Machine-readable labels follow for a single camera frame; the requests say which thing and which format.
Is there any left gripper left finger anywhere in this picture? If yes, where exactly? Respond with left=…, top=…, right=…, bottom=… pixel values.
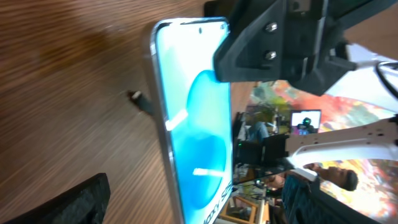
left=5, top=173, right=111, bottom=224

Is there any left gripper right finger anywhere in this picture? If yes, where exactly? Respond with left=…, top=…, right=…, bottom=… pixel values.
left=204, top=0, right=395, bottom=96

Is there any black USB charging cable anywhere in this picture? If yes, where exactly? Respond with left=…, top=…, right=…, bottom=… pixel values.
left=127, top=90, right=155, bottom=116

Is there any teal screen Galaxy smartphone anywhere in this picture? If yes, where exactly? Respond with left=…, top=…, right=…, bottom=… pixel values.
left=142, top=17, right=233, bottom=223

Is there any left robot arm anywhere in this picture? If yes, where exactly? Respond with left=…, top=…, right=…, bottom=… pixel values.
left=1, top=0, right=397, bottom=223

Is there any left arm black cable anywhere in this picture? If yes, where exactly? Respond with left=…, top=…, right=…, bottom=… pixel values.
left=374, top=60, right=398, bottom=100

